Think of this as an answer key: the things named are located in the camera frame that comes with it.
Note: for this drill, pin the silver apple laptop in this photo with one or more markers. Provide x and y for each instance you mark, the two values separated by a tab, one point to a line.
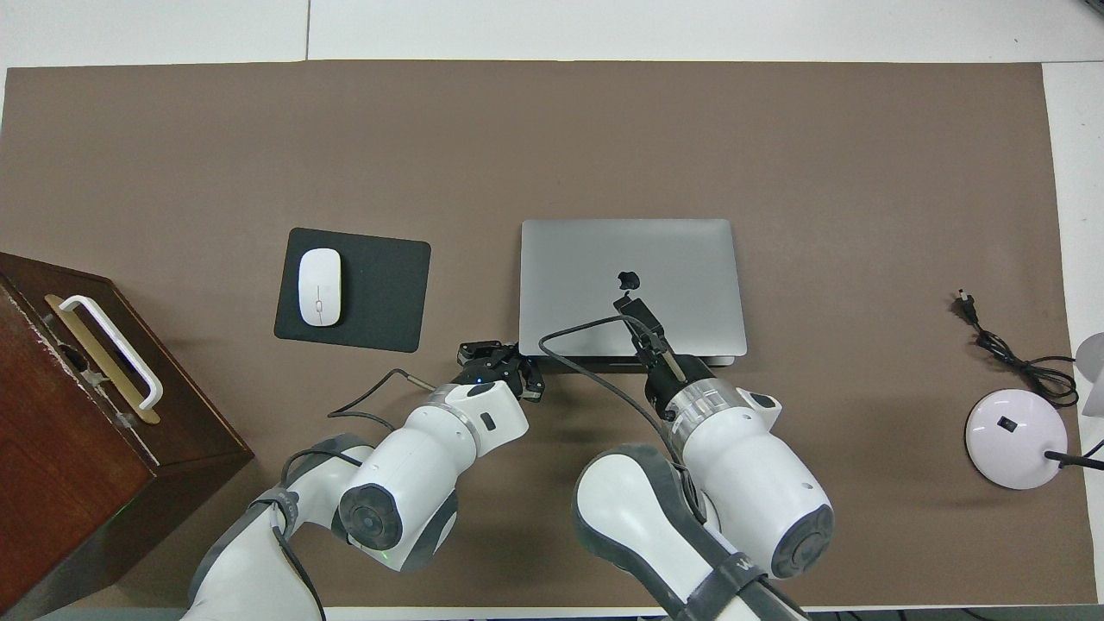
578	276

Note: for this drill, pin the white computer mouse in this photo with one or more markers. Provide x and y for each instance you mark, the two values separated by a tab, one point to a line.
319	289

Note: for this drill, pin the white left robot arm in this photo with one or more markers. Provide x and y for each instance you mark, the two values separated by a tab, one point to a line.
414	466

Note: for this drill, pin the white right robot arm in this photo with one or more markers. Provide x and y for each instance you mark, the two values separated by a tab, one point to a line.
759	492

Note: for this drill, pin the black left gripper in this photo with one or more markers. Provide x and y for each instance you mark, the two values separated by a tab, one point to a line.
496	371

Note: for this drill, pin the brown table mat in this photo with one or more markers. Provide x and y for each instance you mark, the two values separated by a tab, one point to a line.
552	138

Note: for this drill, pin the white desk lamp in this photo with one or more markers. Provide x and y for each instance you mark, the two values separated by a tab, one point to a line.
1013	440

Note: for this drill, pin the black mouse pad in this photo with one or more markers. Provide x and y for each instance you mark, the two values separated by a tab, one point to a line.
379	293

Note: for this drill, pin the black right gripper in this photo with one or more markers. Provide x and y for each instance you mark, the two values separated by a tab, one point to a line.
668	388

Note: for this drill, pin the dark brown wooden box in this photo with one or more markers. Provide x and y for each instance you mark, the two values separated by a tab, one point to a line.
69	474

